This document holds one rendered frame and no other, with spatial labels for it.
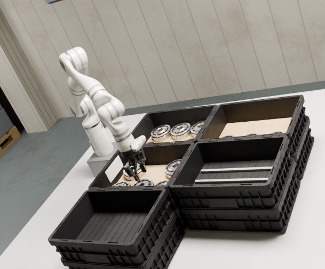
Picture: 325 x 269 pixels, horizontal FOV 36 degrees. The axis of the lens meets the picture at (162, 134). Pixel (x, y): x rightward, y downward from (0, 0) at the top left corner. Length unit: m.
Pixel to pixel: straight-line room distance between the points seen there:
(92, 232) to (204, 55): 2.70
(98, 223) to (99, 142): 0.59
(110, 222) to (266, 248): 0.63
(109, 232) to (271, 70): 2.69
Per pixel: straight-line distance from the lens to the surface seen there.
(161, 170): 2.20
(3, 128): 5.59
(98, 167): 2.61
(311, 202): 1.97
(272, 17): 4.14
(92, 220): 2.11
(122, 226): 1.99
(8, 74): 5.35
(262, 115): 2.27
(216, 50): 4.38
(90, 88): 2.00
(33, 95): 5.41
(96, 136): 2.53
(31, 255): 2.38
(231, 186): 1.77
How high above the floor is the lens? 1.95
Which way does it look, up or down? 27 degrees down
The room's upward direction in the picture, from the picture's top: 23 degrees counter-clockwise
